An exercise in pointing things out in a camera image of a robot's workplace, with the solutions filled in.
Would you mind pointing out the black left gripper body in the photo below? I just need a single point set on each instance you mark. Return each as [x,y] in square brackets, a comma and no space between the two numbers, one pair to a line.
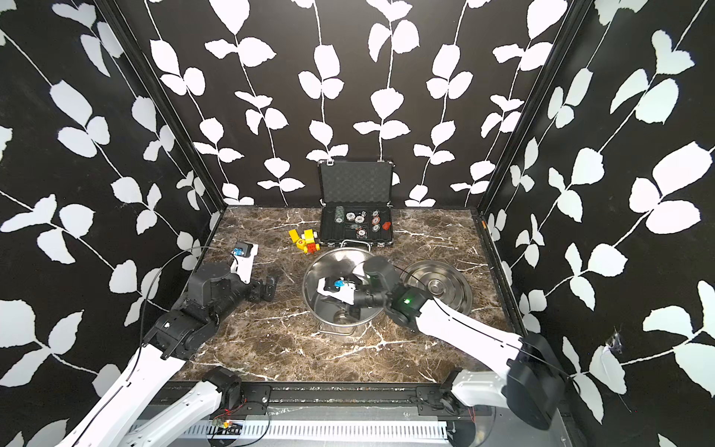
[257,293]

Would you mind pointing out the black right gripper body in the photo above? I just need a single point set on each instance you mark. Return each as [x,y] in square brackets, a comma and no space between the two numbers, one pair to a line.
[368,299]

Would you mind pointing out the black poker chip case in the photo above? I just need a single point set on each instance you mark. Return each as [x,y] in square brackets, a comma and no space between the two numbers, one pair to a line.
[364,189]

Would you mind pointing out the blue green chip stack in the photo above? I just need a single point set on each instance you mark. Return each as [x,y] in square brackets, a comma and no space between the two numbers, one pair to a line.
[339,215]

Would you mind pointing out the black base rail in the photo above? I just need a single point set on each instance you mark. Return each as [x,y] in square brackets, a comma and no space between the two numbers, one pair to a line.
[357,398]

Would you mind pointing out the large steel pot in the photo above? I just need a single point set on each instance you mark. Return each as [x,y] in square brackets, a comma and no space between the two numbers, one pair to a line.
[333,318]

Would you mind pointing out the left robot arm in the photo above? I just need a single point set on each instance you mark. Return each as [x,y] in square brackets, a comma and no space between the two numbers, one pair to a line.
[213,294]

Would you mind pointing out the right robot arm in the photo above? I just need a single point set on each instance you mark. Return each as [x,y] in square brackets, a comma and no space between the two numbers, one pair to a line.
[524,373]

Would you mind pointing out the steel pot lid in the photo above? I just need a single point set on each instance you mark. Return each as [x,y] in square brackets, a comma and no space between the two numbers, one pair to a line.
[443,281]

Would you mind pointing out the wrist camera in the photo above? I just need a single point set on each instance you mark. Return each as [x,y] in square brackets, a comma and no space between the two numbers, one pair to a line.
[338,288]
[243,256]

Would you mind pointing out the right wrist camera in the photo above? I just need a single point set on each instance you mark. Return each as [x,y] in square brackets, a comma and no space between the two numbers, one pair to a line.
[338,288]

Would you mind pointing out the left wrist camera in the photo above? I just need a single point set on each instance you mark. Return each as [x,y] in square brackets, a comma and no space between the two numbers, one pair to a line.
[243,256]

